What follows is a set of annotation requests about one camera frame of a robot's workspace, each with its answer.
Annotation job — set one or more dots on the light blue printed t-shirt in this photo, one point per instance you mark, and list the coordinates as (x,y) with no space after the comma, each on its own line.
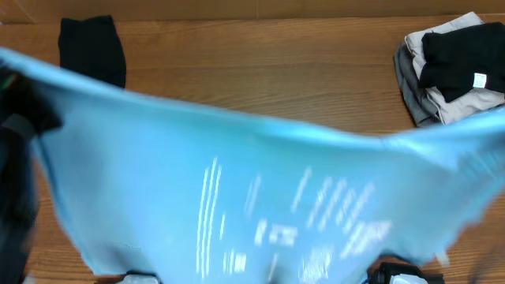
(197,194)

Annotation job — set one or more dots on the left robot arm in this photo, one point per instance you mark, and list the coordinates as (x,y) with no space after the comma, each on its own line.
(24,116)

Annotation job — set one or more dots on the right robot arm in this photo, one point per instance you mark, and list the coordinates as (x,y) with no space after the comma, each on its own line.
(399,273)

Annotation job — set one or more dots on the grey folded garment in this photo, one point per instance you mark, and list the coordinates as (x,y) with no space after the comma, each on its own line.
(422,110)

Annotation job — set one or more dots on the black garment with logo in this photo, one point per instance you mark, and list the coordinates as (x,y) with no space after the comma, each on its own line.
(93,48)

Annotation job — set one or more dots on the black folded garment on pile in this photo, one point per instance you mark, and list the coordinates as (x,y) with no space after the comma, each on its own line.
(460,61)

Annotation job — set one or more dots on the beige folded garment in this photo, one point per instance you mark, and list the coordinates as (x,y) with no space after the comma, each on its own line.
(472,102)

